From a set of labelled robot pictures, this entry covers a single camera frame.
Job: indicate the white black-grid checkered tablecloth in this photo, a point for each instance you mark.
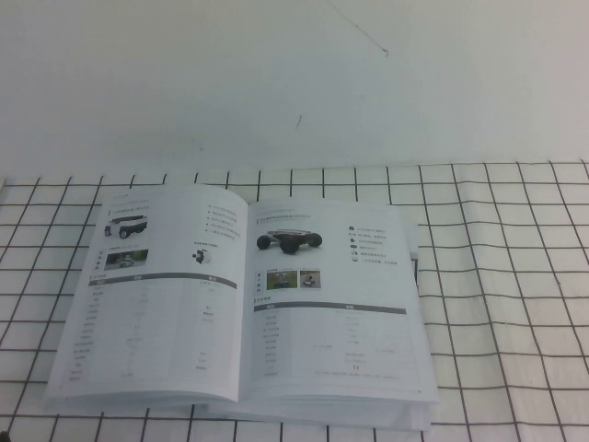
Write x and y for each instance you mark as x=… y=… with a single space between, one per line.
x=506 y=368

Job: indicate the white printed book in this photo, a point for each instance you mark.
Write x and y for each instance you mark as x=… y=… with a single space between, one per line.
x=322 y=322

